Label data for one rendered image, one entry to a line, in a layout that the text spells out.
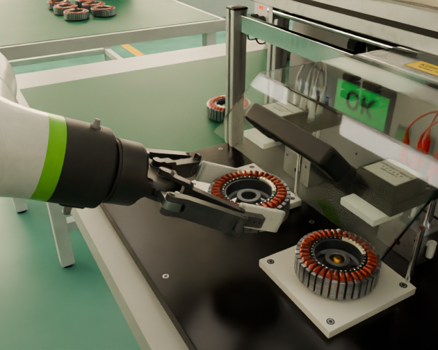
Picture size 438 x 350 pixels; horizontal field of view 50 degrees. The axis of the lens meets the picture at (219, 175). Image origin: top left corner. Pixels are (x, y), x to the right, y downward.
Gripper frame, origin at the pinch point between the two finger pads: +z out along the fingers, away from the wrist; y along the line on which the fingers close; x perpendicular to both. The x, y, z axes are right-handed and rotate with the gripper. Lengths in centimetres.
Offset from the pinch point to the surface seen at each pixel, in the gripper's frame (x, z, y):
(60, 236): -73, 12, -103
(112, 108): -12, 3, -69
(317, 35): 24.2, 22.7, -29.5
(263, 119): 13.5, -13.5, 14.1
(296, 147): 13.2, -13.3, 19.3
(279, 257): -7.0, 7.4, 3.4
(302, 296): -7.5, 6.3, 11.2
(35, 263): -92, 9, -111
